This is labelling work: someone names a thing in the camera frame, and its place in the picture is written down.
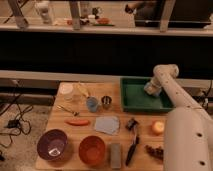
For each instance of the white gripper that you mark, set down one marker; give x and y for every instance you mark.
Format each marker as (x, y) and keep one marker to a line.
(156, 83)

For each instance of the blue yellow sponge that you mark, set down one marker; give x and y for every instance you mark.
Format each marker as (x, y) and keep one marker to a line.
(152, 90)

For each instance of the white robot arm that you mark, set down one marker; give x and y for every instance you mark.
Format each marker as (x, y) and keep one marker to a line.
(188, 134)

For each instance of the green plastic tray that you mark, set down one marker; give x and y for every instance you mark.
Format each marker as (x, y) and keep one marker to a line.
(135, 99)

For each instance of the grey sponge block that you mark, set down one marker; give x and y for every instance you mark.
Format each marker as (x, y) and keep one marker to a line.
(115, 156)

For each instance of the yellow apple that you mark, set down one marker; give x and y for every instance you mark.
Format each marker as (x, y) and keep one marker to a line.
(157, 127)

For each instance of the light blue cloth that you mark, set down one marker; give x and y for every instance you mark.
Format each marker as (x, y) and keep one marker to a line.
(107, 124)

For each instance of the blue cup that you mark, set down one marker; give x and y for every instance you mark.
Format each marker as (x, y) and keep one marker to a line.
(92, 104)

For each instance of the dark grape bunch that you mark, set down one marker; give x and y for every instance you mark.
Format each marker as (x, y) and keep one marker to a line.
(155, 152)

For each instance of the orange carrot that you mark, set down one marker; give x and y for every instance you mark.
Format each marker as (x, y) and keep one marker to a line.
(78, 122)

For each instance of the orange bowl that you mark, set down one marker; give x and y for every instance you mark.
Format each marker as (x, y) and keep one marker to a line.
(92, 150)

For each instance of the purple bowl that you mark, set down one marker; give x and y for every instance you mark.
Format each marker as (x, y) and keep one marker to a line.
(52, 144)

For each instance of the black handled brush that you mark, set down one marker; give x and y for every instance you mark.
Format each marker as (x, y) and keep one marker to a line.
(132, 126)

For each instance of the yellow handled utensil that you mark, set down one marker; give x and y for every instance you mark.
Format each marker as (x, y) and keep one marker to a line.
(83, 90)

